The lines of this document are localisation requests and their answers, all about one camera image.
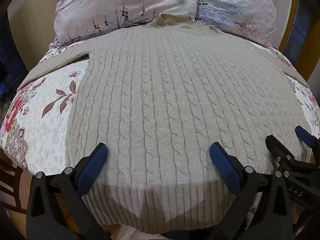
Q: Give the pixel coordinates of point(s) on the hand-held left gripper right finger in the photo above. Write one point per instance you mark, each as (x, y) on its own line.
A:
(224, 164)

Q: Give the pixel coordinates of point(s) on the yellow wooden shelf frame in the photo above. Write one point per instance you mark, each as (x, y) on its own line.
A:
(292, 30)

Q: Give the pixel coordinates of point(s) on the wooden chair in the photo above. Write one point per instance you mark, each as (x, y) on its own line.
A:
(11, 180)

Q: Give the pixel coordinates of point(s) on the pink floral pillow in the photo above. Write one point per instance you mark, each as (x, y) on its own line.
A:
(112, 2)

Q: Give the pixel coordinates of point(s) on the floral bed sheet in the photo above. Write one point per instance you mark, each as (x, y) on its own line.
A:
(42, 130)

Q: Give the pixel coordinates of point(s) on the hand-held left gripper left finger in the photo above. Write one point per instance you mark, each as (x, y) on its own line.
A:
(93, 164)

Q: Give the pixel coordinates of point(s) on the dark cloth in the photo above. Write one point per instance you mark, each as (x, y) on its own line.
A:
(11, 62)

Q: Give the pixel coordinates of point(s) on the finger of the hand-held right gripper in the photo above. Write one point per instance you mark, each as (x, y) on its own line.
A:
(304, 136)
(275, 147)

